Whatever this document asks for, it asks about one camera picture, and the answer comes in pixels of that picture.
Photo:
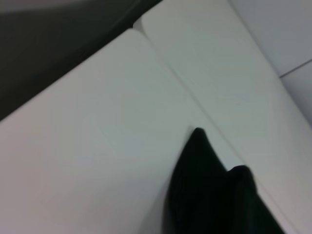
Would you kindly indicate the black t-shirt with FREE print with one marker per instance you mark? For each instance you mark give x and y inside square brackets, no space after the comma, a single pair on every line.
[207,195]

